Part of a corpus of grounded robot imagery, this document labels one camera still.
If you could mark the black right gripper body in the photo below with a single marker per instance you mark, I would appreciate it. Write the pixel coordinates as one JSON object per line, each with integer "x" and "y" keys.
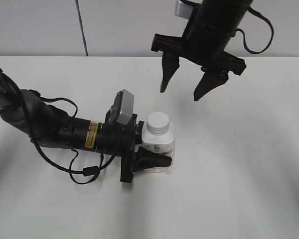
{"x": 174, "y": 46}

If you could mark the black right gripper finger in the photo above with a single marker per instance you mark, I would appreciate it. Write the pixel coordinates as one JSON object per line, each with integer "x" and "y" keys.
{"x": 170, "y": 64}
{"x": 211, "y": 79}

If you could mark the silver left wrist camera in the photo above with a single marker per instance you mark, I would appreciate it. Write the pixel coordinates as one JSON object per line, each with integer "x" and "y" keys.
{"x": 122, "y": 109}

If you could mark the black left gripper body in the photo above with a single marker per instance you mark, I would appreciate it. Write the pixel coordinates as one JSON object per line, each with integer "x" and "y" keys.
{"x": 117, "y": 140}

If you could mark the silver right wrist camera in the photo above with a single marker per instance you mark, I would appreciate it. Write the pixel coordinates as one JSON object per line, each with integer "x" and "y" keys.
{"x": 184, "y": 8}

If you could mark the white ribbed bottle cap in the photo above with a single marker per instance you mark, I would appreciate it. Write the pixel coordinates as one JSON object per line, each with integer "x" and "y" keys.
{"x": 158, "y": 123}

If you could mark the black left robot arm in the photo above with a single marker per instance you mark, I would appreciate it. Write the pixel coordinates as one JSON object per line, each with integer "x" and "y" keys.
{"x": 49, "y": 126}

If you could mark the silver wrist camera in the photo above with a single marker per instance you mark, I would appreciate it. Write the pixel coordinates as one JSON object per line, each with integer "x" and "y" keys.
{"x": 184, "y": 8}
{"x": 122, "y": 109}

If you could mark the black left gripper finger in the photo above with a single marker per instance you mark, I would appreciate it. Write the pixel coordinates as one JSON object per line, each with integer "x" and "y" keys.
{"x": 145, "y": 159}

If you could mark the white strawberry yogurt bottle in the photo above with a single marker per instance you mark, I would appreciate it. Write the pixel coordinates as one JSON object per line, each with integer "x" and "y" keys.
{"x": 160, "y": 143}

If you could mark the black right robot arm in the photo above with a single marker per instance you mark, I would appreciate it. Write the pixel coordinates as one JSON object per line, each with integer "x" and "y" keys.
{"x": 211, "y": 24}

